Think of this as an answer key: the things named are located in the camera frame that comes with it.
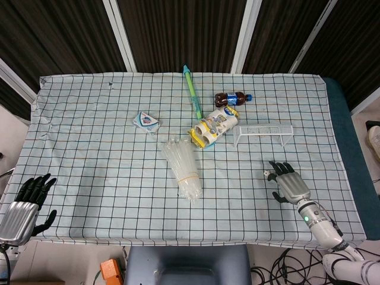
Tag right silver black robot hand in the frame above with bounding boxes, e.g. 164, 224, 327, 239
265, 161, 312, 205

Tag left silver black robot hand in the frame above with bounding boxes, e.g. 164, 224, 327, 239
0, 173, 58, 246

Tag beige shoe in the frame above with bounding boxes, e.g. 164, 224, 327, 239
367, 125, 380, 163

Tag small dark cola bottle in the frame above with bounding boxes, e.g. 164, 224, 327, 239
214, 92, 253, 107

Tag checkered white tablecloth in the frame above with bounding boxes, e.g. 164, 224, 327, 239
0, 72, 367, 249

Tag orange box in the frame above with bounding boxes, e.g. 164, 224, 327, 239
99, 258, 123, 285

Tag clear plastic cup stack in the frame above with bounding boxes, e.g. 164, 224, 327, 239
161, 137, 204, 203

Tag dark blue chair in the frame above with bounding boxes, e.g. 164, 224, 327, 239
123, 244, 252, 285

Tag green blue toy flute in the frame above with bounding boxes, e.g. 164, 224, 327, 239
182, 63, 203, 121

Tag white blue soap bar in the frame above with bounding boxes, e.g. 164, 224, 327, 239
132, 111, 161, 135

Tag black cable at left hand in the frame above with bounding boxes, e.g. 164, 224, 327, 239
0, 243, 12, 285

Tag black floor cables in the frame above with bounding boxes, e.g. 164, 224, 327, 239
249, 248, 336, 285

